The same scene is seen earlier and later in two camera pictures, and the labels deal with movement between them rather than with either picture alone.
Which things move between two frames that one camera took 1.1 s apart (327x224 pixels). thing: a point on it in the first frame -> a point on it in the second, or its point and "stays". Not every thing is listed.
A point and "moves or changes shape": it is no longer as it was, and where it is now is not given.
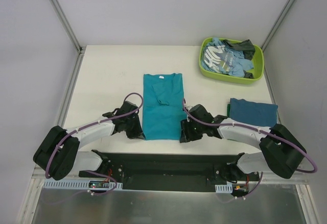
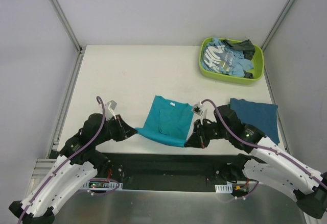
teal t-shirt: x=163 y=108 moves or changes shape
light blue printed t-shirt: x=218 y=57 stays
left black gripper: x=133 y=129 -> x=120 y=126
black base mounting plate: x=166 y=172 stays
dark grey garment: x=246 y=46 stays
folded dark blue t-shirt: x=253 y=113 stays
